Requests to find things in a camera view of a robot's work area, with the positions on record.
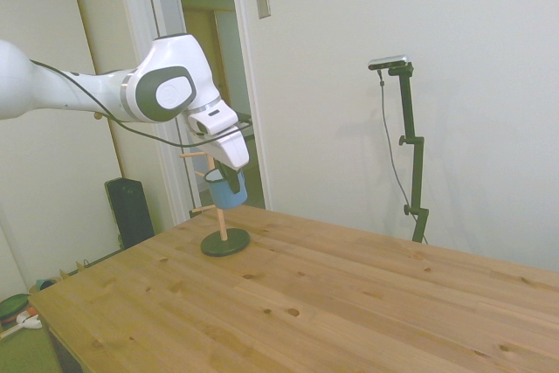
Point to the green round floor item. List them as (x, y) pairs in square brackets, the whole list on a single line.
[(11, 306)]

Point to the white floor item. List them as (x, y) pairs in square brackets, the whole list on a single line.
[(29, 321)]

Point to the black camera stand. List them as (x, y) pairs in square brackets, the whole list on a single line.
[(412, 150)]

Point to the blue enamel mug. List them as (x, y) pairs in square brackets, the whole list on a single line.
[(223, 195)]

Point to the metal wall plate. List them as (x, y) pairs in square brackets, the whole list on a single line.
[(262, 3)]

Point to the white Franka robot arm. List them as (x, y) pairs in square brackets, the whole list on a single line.
[(109, 89)]

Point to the grey exterior camera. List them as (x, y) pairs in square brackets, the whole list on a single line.
[(388, 62)]

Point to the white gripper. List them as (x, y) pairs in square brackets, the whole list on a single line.
[(231, 148)]

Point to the black floor appliance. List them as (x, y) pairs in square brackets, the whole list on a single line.
[(130, 212)]

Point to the wooden mug tree black base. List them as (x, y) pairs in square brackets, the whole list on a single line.
[(225, 243)]

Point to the white door frame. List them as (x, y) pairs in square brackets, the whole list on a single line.
[(249, 84)]

